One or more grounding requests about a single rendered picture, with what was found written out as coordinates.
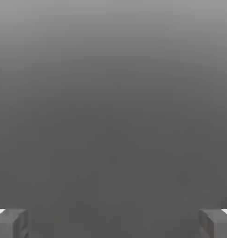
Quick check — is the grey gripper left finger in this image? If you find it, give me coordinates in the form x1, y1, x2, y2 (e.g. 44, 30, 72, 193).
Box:
0, 208, 30, 238

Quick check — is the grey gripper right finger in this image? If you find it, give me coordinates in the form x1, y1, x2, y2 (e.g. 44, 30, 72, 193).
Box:
198, 208, 227, 238

